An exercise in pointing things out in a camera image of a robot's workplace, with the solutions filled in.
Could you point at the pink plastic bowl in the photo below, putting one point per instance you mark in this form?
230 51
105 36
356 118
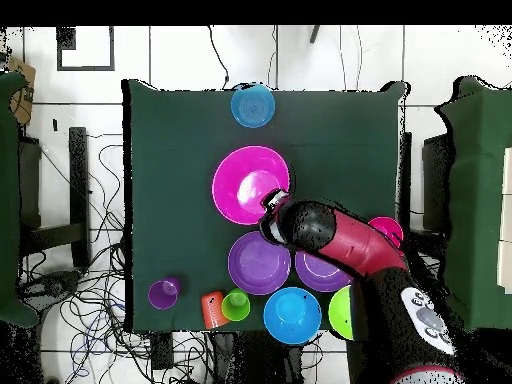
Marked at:
236 188

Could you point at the purple plastic bowl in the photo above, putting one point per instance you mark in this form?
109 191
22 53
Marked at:
258 264
316 276

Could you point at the blue ribbed small bowl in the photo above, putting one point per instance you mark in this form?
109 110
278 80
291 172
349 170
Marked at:
252 106

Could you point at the orange plastic cup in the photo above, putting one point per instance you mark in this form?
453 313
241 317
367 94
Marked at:
212 312

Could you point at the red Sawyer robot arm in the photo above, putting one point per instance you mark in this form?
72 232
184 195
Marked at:
352 244

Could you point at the dark green tablecloth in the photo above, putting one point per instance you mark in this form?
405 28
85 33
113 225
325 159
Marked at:
340 140

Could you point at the green plastic cup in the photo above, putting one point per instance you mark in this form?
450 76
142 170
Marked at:
235 308

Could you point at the red plastic bowl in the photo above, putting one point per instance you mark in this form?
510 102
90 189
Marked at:
390 228

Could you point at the blue deep plastic bowl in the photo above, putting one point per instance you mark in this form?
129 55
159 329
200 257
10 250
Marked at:
290 318

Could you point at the black upright bar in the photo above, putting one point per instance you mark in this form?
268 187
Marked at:
404 180

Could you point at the green plastic bowl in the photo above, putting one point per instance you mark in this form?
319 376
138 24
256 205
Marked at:
342 312

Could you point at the purple plastic cup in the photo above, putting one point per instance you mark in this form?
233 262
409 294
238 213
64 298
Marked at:
160 298

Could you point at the black box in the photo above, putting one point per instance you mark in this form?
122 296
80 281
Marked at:
436 180

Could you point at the dark short rod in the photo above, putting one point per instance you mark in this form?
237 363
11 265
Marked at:
314 34

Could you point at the black power strip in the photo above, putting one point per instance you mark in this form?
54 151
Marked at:
162 350

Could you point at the black metal stand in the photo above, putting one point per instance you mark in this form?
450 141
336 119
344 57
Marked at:
78 180

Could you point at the green cloth covered table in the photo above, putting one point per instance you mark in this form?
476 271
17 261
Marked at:
480 200
8 200

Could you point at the black cabinet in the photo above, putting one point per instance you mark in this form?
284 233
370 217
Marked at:
30 180

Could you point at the brown cardboard box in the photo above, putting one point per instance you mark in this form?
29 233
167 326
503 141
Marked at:
22 100

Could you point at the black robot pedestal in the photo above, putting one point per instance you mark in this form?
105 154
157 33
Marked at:
248 360

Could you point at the black square floor frame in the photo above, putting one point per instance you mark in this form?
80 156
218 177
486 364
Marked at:
85 68

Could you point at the dark pedestal leg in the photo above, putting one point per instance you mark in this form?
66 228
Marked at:
52 282

